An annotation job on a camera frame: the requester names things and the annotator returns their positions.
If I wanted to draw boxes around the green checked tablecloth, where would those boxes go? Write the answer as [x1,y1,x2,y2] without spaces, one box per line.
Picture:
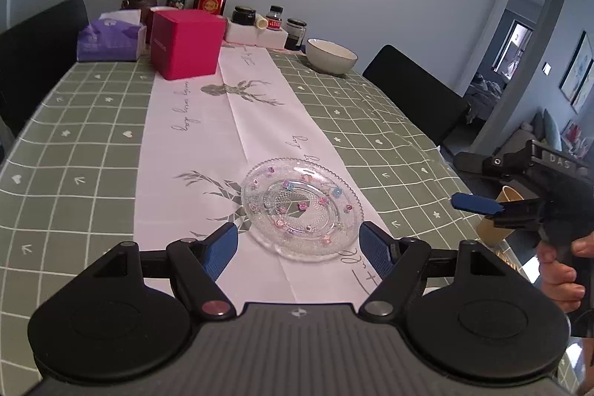
[1,48,479,395]

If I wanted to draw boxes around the purple tissue pack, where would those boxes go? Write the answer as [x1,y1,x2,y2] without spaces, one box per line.
[76,9,147,62]

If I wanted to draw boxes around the magenta square box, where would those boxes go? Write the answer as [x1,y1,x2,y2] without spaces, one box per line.
[150,9,226,81]

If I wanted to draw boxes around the tan paper cup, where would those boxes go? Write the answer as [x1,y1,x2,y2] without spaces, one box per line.
[476,185,526,248]

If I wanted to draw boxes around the black chair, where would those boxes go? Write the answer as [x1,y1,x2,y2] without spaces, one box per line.
[0,0,89,135]
[362,44,470,146]

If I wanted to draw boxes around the black chair far left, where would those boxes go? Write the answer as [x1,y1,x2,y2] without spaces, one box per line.
[0,0,89,135]

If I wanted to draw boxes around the dark glass jar right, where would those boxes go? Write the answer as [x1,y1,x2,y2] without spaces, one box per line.
[285,18,307,51]

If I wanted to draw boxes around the black chair right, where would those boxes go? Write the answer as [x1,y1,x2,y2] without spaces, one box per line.
[362,44,470,146]

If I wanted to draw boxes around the right hand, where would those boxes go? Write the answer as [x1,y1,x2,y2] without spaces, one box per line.
[536,241,586,312]

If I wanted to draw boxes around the grey sofa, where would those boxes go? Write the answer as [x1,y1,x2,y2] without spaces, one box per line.
[495,108,570,157]

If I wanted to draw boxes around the clear glass plate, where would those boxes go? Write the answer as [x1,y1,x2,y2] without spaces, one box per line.
[241,158,363,262]

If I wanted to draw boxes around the dark jar left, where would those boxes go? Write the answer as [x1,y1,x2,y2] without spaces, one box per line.
[231,5,257,26]

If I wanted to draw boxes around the small red-label jar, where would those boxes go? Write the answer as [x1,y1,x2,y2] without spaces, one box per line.
[266,5,284,30]

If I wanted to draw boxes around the white box under jars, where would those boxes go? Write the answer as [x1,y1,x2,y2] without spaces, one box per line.
[225,18,288,49]

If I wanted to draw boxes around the cream ceramic bowl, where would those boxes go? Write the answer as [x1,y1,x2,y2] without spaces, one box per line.
[305,38,358,75]

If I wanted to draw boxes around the framed wall pictures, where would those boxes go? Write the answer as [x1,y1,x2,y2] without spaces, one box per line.
[560,31,593,114]

